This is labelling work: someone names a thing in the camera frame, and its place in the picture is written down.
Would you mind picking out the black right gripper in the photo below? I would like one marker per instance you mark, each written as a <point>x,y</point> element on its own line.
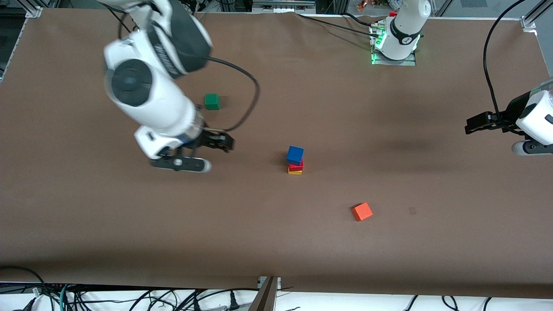
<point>211,139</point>

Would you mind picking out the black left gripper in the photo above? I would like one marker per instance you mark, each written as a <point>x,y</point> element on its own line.
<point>508,114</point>

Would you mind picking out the blue cube block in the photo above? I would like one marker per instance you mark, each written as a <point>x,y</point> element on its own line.
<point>295,155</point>

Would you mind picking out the red cube block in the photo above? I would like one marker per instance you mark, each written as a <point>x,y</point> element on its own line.
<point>297,167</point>

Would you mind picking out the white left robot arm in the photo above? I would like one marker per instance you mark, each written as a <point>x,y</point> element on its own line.
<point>404,30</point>

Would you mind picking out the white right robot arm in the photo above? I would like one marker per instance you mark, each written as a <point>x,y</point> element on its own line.
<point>147,99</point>

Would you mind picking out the green cube block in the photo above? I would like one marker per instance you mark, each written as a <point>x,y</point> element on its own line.
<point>211,101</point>

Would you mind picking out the yellow cube block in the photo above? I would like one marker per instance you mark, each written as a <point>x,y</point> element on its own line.
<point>295,172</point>

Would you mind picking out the orange cube block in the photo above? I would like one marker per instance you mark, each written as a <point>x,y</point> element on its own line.
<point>362,211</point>

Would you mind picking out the black power plug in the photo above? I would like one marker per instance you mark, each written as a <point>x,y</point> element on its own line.
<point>233,301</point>

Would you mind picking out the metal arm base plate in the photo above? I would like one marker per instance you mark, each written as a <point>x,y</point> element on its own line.
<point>408,63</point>

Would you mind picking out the metal corner bracket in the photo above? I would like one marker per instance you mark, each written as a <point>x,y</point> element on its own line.
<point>33,11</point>
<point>529,22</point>

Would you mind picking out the small metal table bracket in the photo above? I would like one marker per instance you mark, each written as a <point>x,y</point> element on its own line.
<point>260,281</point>

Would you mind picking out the grey metal post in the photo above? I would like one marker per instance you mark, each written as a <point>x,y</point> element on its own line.
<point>265,300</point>

